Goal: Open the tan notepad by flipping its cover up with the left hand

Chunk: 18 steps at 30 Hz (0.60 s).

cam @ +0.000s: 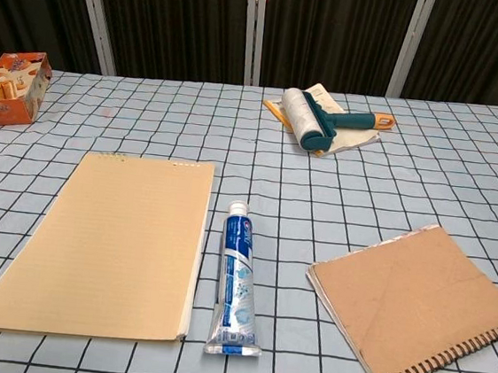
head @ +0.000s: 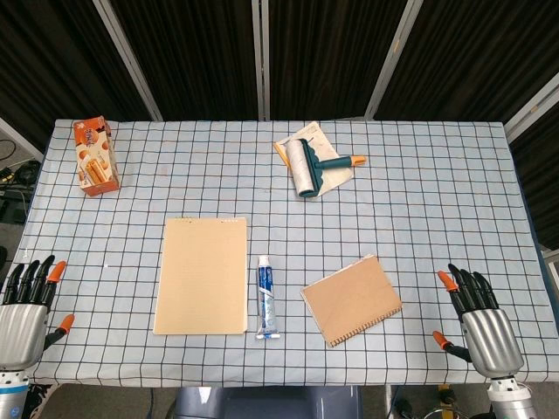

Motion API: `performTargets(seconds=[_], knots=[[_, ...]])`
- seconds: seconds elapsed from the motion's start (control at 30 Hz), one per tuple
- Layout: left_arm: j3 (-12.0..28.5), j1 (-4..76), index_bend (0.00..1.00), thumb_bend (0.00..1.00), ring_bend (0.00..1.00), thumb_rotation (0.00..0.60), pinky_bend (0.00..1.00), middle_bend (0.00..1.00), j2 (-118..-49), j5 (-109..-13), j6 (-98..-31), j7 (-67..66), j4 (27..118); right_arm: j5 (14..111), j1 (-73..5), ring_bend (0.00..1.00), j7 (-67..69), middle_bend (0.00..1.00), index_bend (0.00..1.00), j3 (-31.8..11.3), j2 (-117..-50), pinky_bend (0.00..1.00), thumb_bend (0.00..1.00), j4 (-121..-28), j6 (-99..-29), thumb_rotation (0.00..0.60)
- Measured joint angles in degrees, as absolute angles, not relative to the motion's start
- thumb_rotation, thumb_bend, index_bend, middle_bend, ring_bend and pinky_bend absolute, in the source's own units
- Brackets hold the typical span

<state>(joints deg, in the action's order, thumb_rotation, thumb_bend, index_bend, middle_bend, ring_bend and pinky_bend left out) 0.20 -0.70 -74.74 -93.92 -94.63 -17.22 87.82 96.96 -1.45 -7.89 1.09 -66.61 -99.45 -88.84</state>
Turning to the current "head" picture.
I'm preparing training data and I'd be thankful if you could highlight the black cable with yellow plug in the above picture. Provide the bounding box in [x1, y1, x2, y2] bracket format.
[390, 383, 462, 419]

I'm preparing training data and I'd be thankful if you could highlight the cream paper booklet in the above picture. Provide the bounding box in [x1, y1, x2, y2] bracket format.
[273, 120, 355, 197]

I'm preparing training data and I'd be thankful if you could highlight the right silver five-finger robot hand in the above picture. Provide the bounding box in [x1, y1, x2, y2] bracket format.
[431, 263, 525, 379]

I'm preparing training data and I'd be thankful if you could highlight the yellow flat card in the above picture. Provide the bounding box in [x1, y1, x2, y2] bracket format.
[273, 141, 292, 168]

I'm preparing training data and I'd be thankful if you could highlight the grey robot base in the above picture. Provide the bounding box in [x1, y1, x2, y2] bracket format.
[174, 385, 363, 419]

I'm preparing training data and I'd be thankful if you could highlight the blue checkered tablecloth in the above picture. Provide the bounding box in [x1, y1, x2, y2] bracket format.
[0, 118, 552, 388]

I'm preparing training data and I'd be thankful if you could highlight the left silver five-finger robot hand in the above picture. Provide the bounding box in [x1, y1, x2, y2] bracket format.
[0, 255, 76, 374]

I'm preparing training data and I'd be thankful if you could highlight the blue white toothpaste tube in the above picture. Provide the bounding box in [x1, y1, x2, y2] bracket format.
[255, 255, 281, 340]

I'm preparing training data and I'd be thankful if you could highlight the black cable bundle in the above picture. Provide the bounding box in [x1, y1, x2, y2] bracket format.
[0, 138, 44, 223]

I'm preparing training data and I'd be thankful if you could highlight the orange snack box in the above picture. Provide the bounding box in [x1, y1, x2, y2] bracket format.
[72, 115, 122, 198]

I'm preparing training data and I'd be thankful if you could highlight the brown spiral-bound notebook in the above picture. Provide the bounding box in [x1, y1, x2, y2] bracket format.
[300, 254, 404, 349]

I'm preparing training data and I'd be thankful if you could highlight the large tan lined notepad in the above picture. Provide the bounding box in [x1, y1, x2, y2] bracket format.
[152, 216, 249, 336]

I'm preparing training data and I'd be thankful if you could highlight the dark partition panel white frame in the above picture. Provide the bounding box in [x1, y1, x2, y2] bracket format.
[260, 0, 423, 121]
[508, 85, 559, 250]
[0, 0, 163, 152]
[107, 0, 263, 122]
[364, 0, 559, 126]

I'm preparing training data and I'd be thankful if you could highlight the teal lint roller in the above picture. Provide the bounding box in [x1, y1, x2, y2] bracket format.
[285, 138, 367, 201]

